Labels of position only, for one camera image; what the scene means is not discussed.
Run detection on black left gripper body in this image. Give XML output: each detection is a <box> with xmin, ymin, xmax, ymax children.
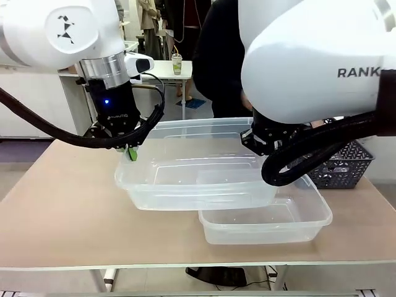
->
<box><xmin>85</xmin><ymin>79</ymin><xmax>147</xmax><ymax>139</ymax></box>

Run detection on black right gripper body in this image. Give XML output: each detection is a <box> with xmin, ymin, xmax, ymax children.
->
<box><xmin>239</xmin><ymin>107</ymin><xmax>308</xmax><ymax>157</ymax></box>

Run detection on clear plastic storage bin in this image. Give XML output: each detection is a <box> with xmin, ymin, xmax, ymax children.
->
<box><xmin>197</xmin><ymin>174</ymin><xmax>334</xmax><ymax>245</ymax></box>
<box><xmin>114</xmin><ymin>116</ymin><xmax>279</xmax><ymax>212</ymax></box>

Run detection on dark grey woven plastic basket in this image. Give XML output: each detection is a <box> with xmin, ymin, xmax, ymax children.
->
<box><xmin>304</xmin><ymin>139</ymin><xmax>376</xmax><ymax>190</ymax></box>

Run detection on person right hand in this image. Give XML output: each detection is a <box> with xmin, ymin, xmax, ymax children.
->
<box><xmin>241</xmin><ymin>92</ymin><xmax>254</xmax><ymax>111</ymax></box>

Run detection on white folding table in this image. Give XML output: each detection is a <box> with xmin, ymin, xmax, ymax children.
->
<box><xmin>140</xmin><ymin>60</ymin><xmax>193</xmax><ymax>120</ymax></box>

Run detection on plastic cup with green drink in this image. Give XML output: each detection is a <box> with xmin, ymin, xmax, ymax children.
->
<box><xmin>171</xmin><ymin>46</ymin><xmax>184</xmax><ymax>75</ymax></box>

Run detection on blue floor mat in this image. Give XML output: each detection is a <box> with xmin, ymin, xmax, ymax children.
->
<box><xmin>176</xmin><ymin>98</ymin><xmax>207</xmax><ymax>110</ymax></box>

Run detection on person torso in black hoodie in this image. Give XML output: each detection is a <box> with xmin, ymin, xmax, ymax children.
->
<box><xmin>191</xmin><ymin>0</ymin><xmax>257</xmax><ymax>119</ymax></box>

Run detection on bystander in beige coat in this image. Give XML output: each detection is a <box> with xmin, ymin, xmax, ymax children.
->
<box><xmin>137</xmin><ymin>0</ymin><xmax>162</xmax><ymax>61</ymax></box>

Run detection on bystander in dark clothes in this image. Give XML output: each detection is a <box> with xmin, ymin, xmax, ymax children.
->
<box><xmin>166</xmin><ymin>0</ymin><xmax>205</xmax><ymax>59</ymax></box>

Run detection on white table leg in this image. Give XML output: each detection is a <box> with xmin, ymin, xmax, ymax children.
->
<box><xmin>89</xmin><ymin>268</ymin><xmax>120</xmax><ymax>293</ymax></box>

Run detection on black foot pedal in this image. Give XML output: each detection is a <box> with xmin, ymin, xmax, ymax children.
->
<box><xmin>185</xmin><ymin>266</ymin><xmax>247</xmax><ymax>287</ymax></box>

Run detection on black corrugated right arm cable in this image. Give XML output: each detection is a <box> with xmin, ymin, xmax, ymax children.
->
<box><xmin>261</xmin><ymin>111</ymin><xmax>380</xmax><ymax>187</ymax></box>

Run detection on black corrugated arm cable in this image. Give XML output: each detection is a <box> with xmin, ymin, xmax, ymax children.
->
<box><xmin>261</xmin><ymin>111</ymin><xmax>380</xmax><ymax>187</ymax></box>
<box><xmin>0</xmin><ymin>72</ymin><xmax>165</xmax><ymax>152</ymax></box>

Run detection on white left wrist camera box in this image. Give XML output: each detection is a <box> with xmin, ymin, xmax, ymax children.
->
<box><xmin>123</xmin><ymin>52</ymin><xmax>155</xmax><ymax>83</ymax></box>

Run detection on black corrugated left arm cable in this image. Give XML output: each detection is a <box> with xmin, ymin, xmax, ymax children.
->
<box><xmin>0</xmin><ymin>72</ymin><xmax>165</xmax><ymax>152</ymax></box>

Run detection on black floor cable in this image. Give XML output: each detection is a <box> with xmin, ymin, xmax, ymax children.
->
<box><xmin>244</xmin><ymin>265</ymin><xmax>279</xmax><ymax>291</ymax></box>

